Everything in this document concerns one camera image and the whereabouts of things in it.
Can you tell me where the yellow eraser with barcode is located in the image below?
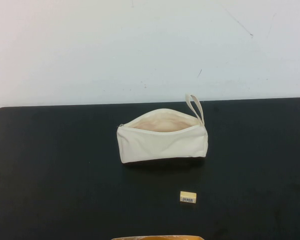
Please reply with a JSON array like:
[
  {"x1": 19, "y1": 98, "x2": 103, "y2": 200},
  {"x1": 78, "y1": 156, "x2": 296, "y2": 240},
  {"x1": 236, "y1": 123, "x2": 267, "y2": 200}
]
[{"x1": 179, "y1": 190, "x2": 197, "y2": 204}]

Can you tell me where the yellow paper object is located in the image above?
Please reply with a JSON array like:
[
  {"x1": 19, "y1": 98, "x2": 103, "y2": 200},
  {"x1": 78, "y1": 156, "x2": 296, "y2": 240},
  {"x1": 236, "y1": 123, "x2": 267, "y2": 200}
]
[{"x1": 111, "y1": 227, "x2": 203, "y2": 240}]

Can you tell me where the cream fabric pencil case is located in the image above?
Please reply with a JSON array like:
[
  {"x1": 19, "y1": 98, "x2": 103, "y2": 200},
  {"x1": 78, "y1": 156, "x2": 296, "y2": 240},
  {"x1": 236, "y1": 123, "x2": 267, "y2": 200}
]
[{"x1": 116, "y1": 93, "x2": 210, "y2": 165}]

